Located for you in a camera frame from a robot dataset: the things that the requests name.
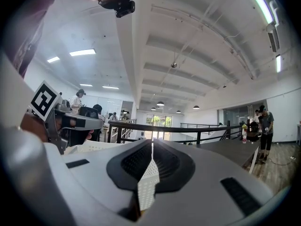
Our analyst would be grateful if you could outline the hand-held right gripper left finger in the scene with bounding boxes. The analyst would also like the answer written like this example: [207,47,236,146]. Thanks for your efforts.
[62,139,153,226]

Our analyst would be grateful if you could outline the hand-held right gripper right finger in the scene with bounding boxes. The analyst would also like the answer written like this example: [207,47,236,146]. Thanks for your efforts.
[141,139,275,226]

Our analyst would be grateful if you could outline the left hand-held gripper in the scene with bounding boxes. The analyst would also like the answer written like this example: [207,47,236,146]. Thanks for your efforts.
[29,80,104,155]

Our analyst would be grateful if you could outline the white plastic basket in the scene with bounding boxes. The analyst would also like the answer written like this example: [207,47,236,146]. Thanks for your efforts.
[63,139,160,211]

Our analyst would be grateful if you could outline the person's left forearm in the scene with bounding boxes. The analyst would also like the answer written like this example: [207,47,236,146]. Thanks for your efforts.
[20,113,49,143]

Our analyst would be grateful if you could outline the black office chair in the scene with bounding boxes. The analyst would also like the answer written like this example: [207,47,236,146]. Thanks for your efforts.
[246,121,261,142]
[79,106,99,120]

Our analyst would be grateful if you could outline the dark grey table white legs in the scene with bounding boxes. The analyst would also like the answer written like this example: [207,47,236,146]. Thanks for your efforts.
[188,140,261,174]

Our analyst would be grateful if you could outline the black balcony railing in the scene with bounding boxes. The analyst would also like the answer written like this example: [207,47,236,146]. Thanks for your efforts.
[180,122,221,129]

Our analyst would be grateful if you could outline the black railing wooden handrail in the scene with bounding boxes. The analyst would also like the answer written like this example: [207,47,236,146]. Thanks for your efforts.
[107,118,243,145]

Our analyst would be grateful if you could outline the glass entrance doors and windows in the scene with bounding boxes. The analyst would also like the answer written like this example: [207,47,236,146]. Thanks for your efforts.
[145,113,173,140]

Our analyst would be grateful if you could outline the ceiling air conditioner unit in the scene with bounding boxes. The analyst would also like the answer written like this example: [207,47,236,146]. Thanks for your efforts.
[267,24,280,53]

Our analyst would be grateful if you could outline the black head-worn camera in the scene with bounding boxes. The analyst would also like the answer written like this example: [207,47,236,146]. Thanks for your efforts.
[97,0,136,18]

